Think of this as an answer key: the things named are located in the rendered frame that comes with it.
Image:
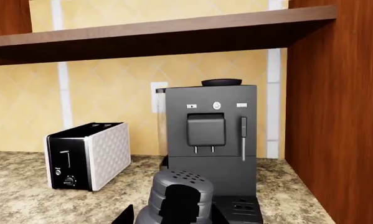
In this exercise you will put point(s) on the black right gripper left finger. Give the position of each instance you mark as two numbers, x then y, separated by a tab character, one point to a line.
126	217

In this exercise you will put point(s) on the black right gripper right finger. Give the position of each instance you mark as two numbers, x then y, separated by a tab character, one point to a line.
219	215

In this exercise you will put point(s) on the brown wooden cabinet side panel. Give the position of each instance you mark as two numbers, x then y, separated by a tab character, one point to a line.
338	116

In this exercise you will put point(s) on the black and white toaster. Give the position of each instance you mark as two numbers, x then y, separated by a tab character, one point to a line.
89	156

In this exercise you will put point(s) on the dark grey coffee machine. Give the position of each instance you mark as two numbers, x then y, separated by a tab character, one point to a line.
211	130

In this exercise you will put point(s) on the brown wooden shelf board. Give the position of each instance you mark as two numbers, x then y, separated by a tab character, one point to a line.
149	39

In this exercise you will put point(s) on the white wall outlet plate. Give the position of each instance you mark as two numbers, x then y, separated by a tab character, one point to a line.
158	85

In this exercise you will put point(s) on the brown wooden wall cabinet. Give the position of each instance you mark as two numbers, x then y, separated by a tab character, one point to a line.
7	17

